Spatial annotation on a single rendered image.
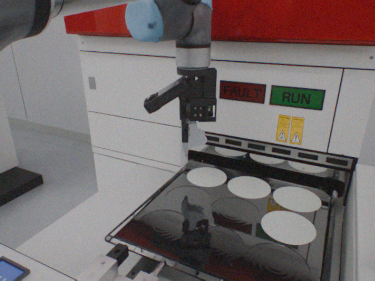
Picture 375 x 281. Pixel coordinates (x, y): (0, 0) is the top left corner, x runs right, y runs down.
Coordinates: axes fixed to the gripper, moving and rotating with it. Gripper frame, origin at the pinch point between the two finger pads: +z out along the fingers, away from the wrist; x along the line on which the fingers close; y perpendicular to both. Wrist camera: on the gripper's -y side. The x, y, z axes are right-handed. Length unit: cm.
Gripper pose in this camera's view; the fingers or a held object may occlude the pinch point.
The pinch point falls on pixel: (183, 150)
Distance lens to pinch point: 73.6
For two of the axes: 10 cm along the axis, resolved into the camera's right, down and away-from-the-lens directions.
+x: -0.4, -3.8, 9.2
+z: 0.0, 9.2, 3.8
